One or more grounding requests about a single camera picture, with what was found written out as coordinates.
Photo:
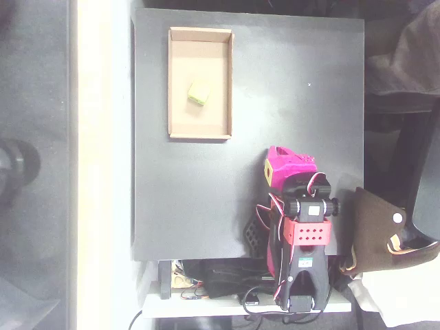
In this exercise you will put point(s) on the lime green cube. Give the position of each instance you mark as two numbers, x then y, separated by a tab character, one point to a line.
199	91

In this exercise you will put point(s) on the person in dark clothing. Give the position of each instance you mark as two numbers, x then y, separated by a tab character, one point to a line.
409	58

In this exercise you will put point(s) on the cardboard box tray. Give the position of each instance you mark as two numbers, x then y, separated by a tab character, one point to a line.
199	51

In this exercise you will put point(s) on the white shelf board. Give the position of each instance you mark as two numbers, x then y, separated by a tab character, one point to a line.
206	307

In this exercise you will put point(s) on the magenta gripper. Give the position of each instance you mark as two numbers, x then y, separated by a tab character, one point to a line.
288	164

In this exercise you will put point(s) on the small circuit board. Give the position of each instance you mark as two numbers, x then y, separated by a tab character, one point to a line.
192	297

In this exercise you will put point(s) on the black power adapter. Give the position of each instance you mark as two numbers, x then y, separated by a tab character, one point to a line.
223	278

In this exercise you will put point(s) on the black round cylinder object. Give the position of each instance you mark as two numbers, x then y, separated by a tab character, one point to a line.
20	165

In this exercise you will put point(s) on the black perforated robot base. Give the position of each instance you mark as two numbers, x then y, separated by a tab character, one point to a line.
252	233

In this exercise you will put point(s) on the light wooden piece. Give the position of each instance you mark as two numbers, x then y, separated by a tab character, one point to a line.
179	280

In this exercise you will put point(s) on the white cloth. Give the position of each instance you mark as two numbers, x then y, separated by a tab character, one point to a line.
405	299

